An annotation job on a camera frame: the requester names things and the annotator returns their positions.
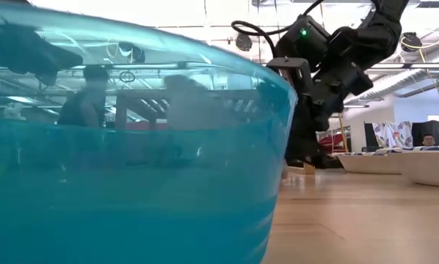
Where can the colourful floral cloth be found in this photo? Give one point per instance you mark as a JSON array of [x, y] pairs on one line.
[[392, 133]]

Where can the silver ventilation duct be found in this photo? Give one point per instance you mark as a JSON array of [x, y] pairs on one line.
[[388, 86]]

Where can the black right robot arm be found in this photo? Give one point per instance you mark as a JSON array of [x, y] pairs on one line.
[[388, 18]]

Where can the person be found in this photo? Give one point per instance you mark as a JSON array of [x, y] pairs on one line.
[[83, 102], [428, 140]]

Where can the red storage bins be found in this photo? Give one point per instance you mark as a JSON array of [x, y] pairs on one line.
[[331, 143]]

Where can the blue patterned paper bowl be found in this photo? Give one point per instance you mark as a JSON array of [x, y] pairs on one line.
[[366, 164], [428, 165]]

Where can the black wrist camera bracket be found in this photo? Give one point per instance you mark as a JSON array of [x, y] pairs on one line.
[[291, 67]]

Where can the wooden slatted shelf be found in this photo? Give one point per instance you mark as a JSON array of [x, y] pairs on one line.
[[309, 169]]

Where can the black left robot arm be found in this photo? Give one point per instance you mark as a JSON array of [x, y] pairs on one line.
[[17, 47]]

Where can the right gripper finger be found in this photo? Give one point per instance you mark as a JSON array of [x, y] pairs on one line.
[[318, 146], [301, 132]]

